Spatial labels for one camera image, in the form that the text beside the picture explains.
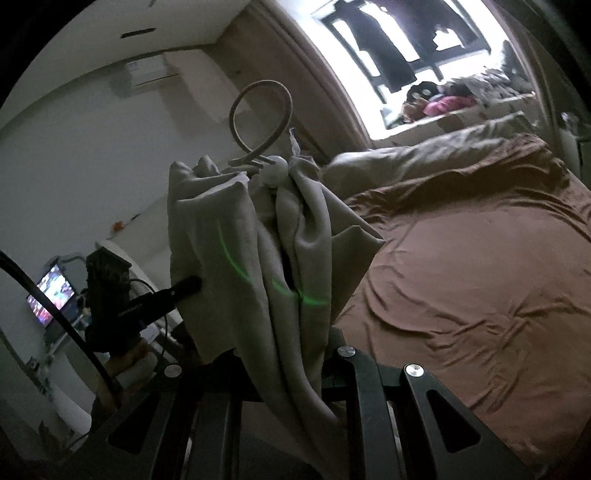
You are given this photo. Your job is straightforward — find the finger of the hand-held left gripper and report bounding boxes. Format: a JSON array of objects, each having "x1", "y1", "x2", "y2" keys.
[{"x1": 164, "y1": 275, "x2": 204, "y2": 309}]

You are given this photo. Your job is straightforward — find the white desk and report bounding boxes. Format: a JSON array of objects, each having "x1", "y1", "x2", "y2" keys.
[{"x1": 25, "y1": 318, "x2": 100, "y2": 430}]

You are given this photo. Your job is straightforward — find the pile of clothes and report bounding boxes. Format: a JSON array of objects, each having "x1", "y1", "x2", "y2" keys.
[{"x1": 401, "y1": 41, "x2": 536, "y2": 126}]

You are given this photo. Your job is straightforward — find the bright window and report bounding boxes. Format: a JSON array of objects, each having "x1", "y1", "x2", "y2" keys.
[{"x1": 295, "y1": 0, "x2": 536, "y2": 139}]

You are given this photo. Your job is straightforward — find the grey beige pillow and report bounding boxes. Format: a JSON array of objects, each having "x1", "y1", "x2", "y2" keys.
[{"x1": 322, "y1": 113, "x2": 532, "y2": 186}]

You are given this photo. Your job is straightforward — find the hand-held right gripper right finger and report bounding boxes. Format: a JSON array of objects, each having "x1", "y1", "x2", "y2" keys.
[{"x1": 322, "y1": 344, "x2": 532, "y2": 480}]

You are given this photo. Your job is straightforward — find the pink cloth item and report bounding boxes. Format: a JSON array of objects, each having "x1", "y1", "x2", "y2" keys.
[{"x1": 424, "y1": 95, "x2": 477, "y2": 117}]

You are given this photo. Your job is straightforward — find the brown bed sheet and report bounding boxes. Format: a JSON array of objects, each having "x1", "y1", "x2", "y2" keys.
[{"x1": 323, "y1": 134, "x2": 591, "y2": 467}]

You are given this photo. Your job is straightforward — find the white air conditioner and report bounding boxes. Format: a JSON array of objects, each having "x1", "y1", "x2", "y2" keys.
[{"x1": 124, "y1": 51, "x2": 182, "y2": 89}]

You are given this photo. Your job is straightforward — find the black cable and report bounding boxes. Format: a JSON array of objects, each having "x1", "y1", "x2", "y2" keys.
[{"x1": 0, "y1": 251, "x2": 124, "y2": 403}]

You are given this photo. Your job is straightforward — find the lit screen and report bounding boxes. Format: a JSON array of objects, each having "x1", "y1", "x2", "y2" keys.
[{"x1": 26, "y1": 264, "x2": 76, "y2": 329}]

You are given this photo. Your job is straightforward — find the beige clothes hanger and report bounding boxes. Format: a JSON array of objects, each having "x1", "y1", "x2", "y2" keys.
[{"x1": 228, "y1": 80, "x2": 296, "y2": 190}]

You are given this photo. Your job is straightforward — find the beige large garment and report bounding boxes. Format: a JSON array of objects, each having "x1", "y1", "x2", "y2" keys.
[{"x1": 167, "y1": 154, "x2": 387, "y2": 480}]

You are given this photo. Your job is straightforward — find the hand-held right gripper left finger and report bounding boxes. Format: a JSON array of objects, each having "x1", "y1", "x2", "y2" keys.
[{"x1": 83, "y1": 354, "x2": 260, "y2": 480}]

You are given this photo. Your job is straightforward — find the dark hanging clothes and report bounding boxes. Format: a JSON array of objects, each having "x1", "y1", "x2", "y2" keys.
[{"x1": 335, "y1": 0, "x2": 476, "y2": 92}]

